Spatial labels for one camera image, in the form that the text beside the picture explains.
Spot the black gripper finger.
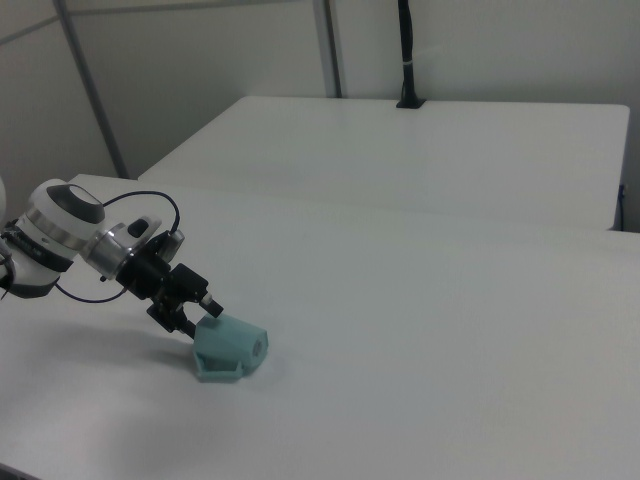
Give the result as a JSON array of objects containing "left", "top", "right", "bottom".
[
  {"left": 176, "top": 308, "right": 198, "bottom": 343},
  {"left": 198, "top": 294, "right": 224, "bottom": 319}
]

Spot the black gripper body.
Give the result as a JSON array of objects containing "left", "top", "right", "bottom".
[{"left": 118, "top": 231, "right": 211, "bottom": 335}]

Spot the teal hexagonal plastic cup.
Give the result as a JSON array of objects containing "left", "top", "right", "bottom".
[{"left": 192, "top": 313, "right": 272, "bottom": 384}]

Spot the grey wrist-mounted module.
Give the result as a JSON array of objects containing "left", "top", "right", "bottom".
[{"left": 162, "top": 230, "right": 188, "bottom": 262}]

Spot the white side table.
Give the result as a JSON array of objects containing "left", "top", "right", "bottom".
[{"left": 136, "top": 95, "right": 631, "bottom": 232}]

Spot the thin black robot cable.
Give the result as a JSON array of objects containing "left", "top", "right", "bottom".
[{"left": 52, "top": 188, "right": 182, "bottom": 305}]

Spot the grey partition corner post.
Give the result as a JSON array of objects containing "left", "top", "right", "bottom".
[{"left": 311, "top": 0, "right": 344, "bottom": 99}]

